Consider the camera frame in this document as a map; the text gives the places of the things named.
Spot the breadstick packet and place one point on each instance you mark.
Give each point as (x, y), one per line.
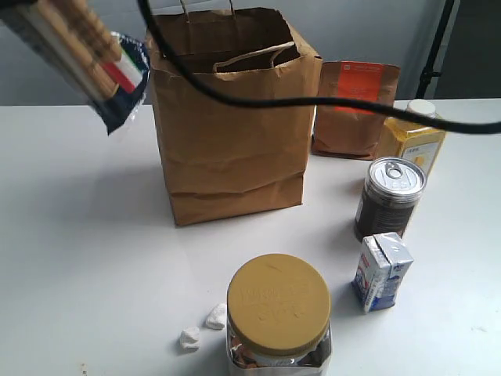
(110, 69)

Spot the brown paper grocery bag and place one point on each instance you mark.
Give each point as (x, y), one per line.
(222, 161)

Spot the brown pouch with orange label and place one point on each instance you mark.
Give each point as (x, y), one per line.
(348, 132)

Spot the clear jar with tan lid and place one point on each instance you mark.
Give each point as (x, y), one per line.
(278, 318)

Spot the white crumpled lump upper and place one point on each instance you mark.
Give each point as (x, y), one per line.
(217, 317)

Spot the white crumpled lump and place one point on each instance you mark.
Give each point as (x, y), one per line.
(189, 339)
(217, 317)

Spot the dark can with pull-tab lid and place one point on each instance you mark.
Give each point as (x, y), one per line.
(392, 189)

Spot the small blue white milk carton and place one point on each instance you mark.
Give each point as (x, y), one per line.
(383, 263)

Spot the yellow grain bottle white cap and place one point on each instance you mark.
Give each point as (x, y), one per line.
(410, 141)

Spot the white crumpled lump lower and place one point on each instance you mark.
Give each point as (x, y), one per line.
(189, 339)

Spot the black light stand pole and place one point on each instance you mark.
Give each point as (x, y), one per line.
(428, 72)

